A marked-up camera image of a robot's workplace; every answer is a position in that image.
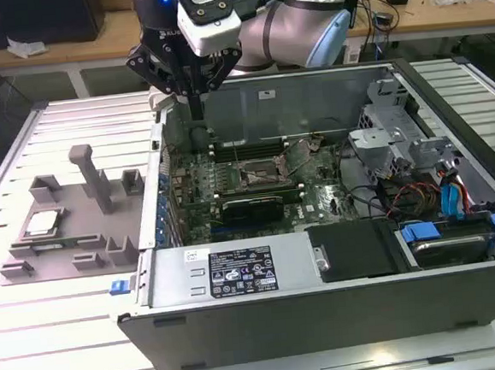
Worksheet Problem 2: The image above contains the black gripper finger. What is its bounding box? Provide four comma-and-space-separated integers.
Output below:
123, 40, 197, 127
191, 45, 248, 122

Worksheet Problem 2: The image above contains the silver CPU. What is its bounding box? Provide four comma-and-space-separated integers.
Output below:
22, 210, 66, 238

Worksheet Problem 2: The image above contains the CPU socket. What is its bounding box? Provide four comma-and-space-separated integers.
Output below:
227, 156, 290, 191

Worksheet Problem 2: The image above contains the wooden desk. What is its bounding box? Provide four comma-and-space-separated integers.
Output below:
0, 0, 495, 105

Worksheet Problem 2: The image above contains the green RAM stick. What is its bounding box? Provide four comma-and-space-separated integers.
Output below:
215, 137, 283, 150

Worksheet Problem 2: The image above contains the black computer tower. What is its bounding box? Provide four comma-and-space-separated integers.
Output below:
0, 0, 108, 50

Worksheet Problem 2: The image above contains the white crumpled paper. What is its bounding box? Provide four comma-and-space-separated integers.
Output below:
6, 33, 48, 60

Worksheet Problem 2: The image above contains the black graphics card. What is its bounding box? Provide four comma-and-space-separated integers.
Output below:
221, 193, 286, 232

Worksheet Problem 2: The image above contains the grey parts rack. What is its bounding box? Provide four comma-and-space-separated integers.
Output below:
0, 139, 155, 286

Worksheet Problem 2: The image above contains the green motherboard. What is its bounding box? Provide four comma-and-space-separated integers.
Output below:
165, 133, 357, 246

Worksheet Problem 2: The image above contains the silver metal drive cage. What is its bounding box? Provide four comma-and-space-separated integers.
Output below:
344, 72, 467, 186

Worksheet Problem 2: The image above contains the silver power supply with label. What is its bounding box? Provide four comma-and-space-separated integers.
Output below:
142, 229, 328, 310

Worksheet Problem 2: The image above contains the black plastic drive cover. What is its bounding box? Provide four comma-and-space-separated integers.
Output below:
306, 218, 404, 285

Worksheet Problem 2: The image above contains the blue plastic latch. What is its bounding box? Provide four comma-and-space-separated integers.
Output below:
108, 279, 131, 297

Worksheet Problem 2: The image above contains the open black PC case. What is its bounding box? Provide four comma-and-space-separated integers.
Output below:
97, 50, 495, 370

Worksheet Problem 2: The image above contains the hard disk in blue carrier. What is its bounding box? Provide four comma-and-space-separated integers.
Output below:
398, 213, 495, 273

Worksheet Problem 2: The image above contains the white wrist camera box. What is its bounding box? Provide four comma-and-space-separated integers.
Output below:
174, 0, 245, 59

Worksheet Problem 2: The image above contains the grey case release handle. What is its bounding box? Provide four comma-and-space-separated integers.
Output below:
147, 85, 180, 112

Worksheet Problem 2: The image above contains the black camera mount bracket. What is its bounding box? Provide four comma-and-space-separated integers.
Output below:
171, 0, 235, 27

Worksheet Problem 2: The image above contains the black camera cable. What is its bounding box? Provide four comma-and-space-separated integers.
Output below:
234, 0, 299, 22

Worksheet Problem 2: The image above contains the red yellow black wire bundle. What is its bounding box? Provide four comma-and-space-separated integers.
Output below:
384, 180, 444, 222

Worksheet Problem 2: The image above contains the blue flat data wire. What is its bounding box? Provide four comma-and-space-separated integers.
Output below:
437, 178, 469, 222

